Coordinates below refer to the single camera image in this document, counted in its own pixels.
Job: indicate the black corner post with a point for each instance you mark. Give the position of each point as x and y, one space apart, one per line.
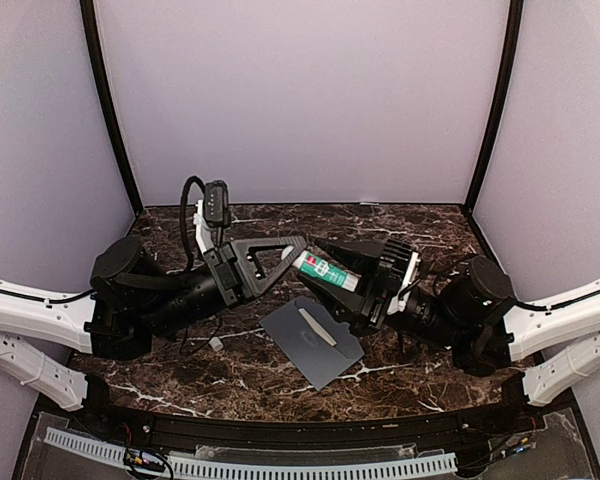
104 93
500 93

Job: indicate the left black corner post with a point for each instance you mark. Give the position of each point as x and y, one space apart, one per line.
104 93

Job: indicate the green white glue stick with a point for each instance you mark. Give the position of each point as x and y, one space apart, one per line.
314 267

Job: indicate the grey blue envelope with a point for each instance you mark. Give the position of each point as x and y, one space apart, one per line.
318 362

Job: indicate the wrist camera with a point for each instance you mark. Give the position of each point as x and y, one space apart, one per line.
212 216
397 271

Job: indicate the black curved front rail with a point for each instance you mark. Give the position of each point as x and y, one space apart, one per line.
275 407

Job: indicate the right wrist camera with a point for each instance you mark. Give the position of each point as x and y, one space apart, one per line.
397 271

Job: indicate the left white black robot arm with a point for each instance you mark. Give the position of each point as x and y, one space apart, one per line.
132 301

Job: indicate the small grey glue cap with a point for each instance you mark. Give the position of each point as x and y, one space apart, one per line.
216 344

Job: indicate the right black corner post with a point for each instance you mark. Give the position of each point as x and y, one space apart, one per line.
500 93

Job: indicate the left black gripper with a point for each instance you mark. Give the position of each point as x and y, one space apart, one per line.
234 272

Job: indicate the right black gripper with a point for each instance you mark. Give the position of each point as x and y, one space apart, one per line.
364 309

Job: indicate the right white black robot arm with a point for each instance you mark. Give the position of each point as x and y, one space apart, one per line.
469 309

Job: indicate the light blue slotted cable duct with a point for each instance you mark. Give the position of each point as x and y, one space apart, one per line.
183 467

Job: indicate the white letter paper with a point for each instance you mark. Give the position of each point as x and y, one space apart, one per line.
317 327

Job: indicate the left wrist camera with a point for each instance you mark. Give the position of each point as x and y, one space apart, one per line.
212 216

